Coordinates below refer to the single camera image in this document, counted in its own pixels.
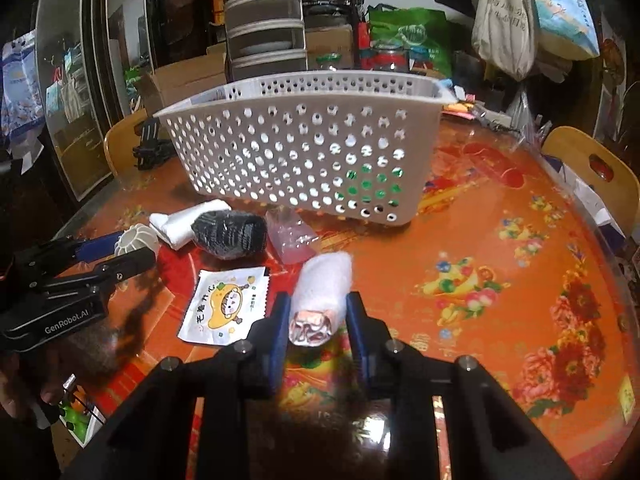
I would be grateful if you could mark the leaning glass panel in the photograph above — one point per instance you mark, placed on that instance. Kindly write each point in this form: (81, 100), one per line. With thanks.
(70, 85)

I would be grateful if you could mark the colourful small packets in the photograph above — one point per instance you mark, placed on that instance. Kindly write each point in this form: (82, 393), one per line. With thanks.
(460, 102)

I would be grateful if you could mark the person's left hand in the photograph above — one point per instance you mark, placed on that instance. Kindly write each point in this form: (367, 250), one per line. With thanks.
(35, 385)

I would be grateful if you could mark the blue printed tote bag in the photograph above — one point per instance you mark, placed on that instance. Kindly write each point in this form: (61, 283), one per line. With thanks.
(560, 15)

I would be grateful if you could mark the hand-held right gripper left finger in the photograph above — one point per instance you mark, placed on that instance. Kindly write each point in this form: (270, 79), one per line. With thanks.
(278, 340)

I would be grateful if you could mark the white foam-wrapped roll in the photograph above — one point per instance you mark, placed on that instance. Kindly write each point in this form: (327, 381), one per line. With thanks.
(322, 280)

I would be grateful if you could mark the blue white plastic bag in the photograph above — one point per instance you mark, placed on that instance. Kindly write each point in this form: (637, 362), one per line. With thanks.
(20, 85)

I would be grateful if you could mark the black plastic object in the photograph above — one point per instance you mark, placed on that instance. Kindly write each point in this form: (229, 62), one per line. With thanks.
(150, 147)

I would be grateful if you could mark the glass jar with red contents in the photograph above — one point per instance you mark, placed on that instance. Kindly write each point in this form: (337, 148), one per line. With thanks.
(389, 59)

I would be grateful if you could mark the beige canvas tote bag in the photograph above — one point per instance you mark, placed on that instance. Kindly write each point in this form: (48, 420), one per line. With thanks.
(502, 25)

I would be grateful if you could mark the open cardboard box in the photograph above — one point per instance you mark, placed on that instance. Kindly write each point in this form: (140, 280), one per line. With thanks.
(185, 80)

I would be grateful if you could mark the clear plastic bag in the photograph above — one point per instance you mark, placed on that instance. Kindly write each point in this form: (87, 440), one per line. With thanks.
(525, 115)

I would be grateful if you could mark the white perforated plastic basket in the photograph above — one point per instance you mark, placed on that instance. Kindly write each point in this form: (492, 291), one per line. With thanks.
(300, 150)

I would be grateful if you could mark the white cartoon print packet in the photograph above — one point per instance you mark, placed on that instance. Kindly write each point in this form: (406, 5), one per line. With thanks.
(220, 305)

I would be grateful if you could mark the white ribbed round object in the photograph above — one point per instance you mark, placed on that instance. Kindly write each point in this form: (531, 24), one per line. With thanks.
(137, 242)

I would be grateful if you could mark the black rolled socks in wrap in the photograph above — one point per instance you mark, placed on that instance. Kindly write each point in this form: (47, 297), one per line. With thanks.
(230, 235)

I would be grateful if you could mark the white folded cloth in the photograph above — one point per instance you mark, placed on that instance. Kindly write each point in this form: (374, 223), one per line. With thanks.
(175, 225)

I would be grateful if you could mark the glass jar with green lid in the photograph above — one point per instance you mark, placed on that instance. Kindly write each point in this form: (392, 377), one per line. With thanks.
(328, 62)

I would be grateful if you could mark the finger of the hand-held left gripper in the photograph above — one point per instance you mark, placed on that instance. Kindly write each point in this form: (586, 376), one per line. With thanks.
(100, 247)
(127, 264)

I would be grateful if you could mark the green plastic bag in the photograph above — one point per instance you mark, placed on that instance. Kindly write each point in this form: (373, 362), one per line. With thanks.
(415, 30)

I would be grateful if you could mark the striped storage drawer tower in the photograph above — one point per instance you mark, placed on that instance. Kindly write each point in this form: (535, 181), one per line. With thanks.
(262, 10)

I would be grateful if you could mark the green white printed packet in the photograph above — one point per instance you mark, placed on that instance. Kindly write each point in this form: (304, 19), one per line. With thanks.
(80, 415)

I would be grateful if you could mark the wooden chair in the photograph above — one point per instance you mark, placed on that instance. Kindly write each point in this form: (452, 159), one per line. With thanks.
(565, 147)
(119, 147)

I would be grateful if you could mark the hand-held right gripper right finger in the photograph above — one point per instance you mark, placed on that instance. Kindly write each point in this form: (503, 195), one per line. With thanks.
(356, 340)

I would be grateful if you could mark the brown cardboard box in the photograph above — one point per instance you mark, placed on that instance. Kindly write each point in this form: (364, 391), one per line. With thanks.
(327, 42)

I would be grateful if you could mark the pink clear plastic packet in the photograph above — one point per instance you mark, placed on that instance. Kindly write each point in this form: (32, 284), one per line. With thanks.
(292, 240)

